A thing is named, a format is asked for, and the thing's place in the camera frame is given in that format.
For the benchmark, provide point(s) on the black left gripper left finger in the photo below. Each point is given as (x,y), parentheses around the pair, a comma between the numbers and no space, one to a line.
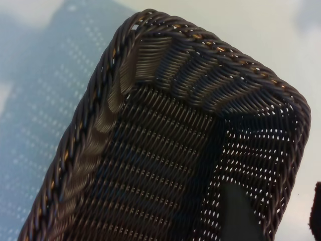
(235,216)

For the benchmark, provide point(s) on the dark brown wicker basket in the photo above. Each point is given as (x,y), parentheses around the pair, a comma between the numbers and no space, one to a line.
(150,150)

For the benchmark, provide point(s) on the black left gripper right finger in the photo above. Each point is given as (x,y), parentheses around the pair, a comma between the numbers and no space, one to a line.
(316,213)

